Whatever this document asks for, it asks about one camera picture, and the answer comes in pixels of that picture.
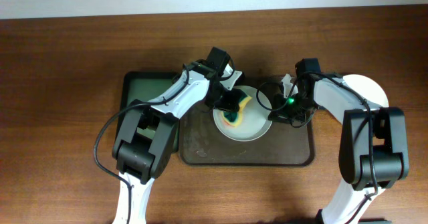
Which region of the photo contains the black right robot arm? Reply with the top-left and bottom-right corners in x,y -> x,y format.
271,71 -> 409,223

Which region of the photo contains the green and yellow sponge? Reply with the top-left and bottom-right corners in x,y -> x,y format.
221,89 -> 252,127

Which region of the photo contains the small black water tray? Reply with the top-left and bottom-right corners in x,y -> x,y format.
115,71 -> 183,154

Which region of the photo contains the white plate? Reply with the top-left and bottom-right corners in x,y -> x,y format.
213,86 -> 272,142
343,74 -> 389,107

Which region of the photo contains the large brown tray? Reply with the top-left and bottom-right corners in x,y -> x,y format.
179,75 -> 315,167

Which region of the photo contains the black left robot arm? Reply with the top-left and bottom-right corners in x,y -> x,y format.
111,60 -> 242,223

